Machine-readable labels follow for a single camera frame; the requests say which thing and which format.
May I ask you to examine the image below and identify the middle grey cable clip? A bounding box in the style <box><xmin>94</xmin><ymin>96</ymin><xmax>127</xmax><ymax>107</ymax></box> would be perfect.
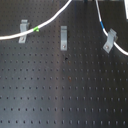
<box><xmin>60</xmin><ymin>26</ymin><xmax>67</xmax><ymax>51</ymax></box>

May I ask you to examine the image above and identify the grey cable clip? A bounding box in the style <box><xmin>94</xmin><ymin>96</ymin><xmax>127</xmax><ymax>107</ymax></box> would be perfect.
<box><xmin>19</xmin><ymin>19</ymin><xmax>30</xmax><ymax>43</ymax></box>
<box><xmin>103</xmin><ymin>29</ymin><xmax>118</xmax><ymax>53</ymax></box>
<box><xmin>60</xmin><ymin>26</ymin><xmax>67</xmax><ymax>51</ymax></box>

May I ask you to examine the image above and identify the white cable with green marker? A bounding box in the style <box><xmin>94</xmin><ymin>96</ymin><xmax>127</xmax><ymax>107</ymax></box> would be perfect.
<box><xmin>0</xmin><ymin>0</ymin><xmax>73</xmax><ymax>41</ymax></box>

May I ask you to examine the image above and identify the left grey cable clip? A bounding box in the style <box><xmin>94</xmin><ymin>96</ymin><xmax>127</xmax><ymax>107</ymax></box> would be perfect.
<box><xmin>19</xmin><ymin>19</ymin><xmax>30</xmax><ymax>43</ymax></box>

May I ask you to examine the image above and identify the right grey cable clip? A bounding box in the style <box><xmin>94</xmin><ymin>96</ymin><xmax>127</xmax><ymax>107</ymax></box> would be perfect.
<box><xmin>103</xmin><ymin>29</ymin><xmax>118</xmax><ymax>53</ymax></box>

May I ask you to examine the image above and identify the white cable with blue marker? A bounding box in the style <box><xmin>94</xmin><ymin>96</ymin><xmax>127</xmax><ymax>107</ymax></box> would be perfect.
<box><xmin>95</xmin><ymin>0</ymin><xmax>128</xmax><ymax>57</ymax></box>

